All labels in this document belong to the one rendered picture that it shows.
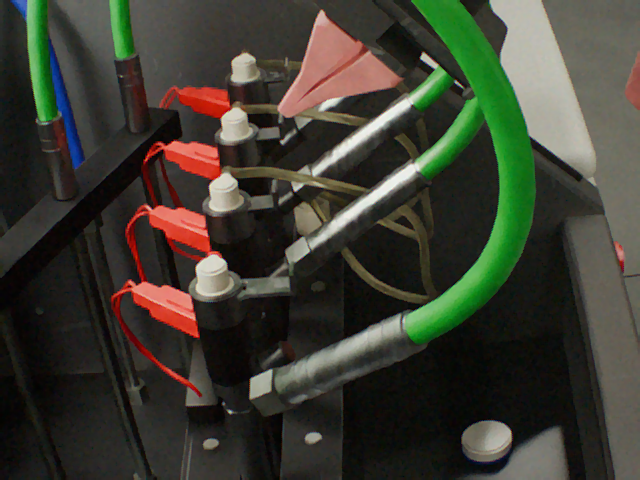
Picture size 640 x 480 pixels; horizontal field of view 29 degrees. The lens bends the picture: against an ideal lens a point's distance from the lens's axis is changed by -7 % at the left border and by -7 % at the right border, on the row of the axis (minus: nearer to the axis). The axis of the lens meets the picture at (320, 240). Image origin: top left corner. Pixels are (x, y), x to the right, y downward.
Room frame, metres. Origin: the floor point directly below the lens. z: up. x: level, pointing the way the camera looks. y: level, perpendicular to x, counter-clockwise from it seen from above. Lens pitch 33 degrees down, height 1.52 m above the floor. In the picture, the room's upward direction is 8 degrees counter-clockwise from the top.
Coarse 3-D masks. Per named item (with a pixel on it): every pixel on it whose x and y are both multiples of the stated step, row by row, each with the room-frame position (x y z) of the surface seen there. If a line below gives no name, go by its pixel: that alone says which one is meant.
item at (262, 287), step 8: (248, 280) 0.57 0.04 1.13; (256, 280) 0.57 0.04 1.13; (264, 280) 0.57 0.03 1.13; (272, 280) 0.57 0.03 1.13; (280, 280) 0.57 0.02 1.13; (288, 280) 0.57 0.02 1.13; (248, 288) 0.56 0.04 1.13; (256, 288) 0.56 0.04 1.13; (264, 288) 0.56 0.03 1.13; (272, 288) 0.56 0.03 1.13; (280, 288) 0.56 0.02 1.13; (288, 288) 0.56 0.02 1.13; (240, 296) 0.56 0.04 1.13; (248, 296) 0.56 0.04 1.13; (256, 296) 0.56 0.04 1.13; (264, 296) 0.56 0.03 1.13; (272, 296) 0.56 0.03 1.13
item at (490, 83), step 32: (416, 0) 0.42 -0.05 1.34; (448, 0) 0.42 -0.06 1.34; (448, 32) 0.41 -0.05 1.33; (480, 32) 0.42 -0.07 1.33; (480, 64) 0.41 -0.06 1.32; (480, 96) 0.41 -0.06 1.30; (512, 96) 0.41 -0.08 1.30; (512, 128) 0.40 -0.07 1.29; (512, 160) 0.40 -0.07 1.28; (512, 192) 0.40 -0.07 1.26; (512, 224) 0.40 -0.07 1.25; (480, 256) 0.42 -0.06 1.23; (512, 256) 0.41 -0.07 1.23; (480, 288) 0.41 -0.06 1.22; (416, 320) 0.43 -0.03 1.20; (448, 320) 0.42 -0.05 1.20
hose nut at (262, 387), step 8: (280, 368) 0.47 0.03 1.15; (256, 376) 0.47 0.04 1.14; (264, 376) 0.47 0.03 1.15; (272, 376) 0.46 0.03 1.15; (256, 384) 0.47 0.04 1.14; (264, 384) 0.46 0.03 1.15; (272, 384) 0.46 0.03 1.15; (256, 392) 0.46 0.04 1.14; (264, 392) 0.46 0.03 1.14; (272, 392) 0.46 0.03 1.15; (256, 400) 0.46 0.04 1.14; (264, 400) 0.46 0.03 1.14; (272, 400) 0.46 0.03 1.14; (280, 400) 0.45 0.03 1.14; (264, 408) 0.46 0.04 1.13; (272, 408) 0.46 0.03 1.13; (280, 408) 0.45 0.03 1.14; (288, 408) 0.46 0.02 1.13; (264, 416) 0.46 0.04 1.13
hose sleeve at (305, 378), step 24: (408, 312) 0.44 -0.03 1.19; (360, 336) 0.44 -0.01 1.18; (384, 336) 0.43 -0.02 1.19; (408, 336) 0.43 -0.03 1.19; (312, 360) 0.45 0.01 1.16; (336, 360) 0.44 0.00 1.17; (360, 360) 0.44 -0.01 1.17; (384, 360) 0.43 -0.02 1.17; (288, 384) 0.45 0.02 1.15; (312, 384) 0.45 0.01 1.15; (336, 384) 0.44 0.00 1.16
